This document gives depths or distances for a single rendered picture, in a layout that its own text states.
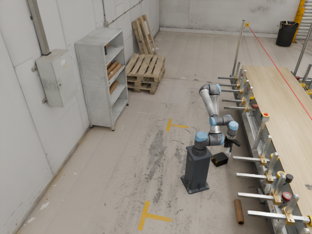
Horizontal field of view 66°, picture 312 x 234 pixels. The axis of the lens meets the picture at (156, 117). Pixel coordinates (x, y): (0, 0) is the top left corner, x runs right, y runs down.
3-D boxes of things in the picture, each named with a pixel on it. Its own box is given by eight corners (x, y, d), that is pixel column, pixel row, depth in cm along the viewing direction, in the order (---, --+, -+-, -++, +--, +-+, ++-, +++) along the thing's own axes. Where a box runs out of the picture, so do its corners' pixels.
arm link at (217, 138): (206, 145, 301) (205, 84, 294) (220, 144, 302) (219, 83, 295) (210, 147, 285) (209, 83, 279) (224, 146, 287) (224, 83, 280)
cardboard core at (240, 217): (238, 220, 282) (234, 198, 306) (237, 224, 286) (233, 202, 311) (245, 221, 281) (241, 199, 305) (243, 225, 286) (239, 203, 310)
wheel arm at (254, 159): (232, 160, 262) (233, 157, 259) (232, 158, 265) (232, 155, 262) (274, 164, 257) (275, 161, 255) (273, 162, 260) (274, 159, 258)
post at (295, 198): (276, 231, 207) (295, 197, 179) (275, 227, 210) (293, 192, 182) (280, 232, 207) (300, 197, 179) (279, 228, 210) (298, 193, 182)
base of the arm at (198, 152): (195, 158, 292) (196, 152, 287) (189, 147, 307) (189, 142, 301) (209, 154, 297) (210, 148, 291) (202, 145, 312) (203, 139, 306)
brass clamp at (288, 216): (285, 224, 189) (287, 221, 186) (280, 209, 200) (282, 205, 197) (293, 225, 188) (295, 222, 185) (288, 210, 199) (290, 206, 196)
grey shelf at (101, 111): (90, 127, 437) (74, 43, 348) (108, 102, 509) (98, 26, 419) (113, 131, 430) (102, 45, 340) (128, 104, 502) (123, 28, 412)
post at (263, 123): (252, 151, 288) (262, 120, 262) (251, 148, 292) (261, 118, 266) (256, 151, 288) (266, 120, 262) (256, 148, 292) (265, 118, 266)
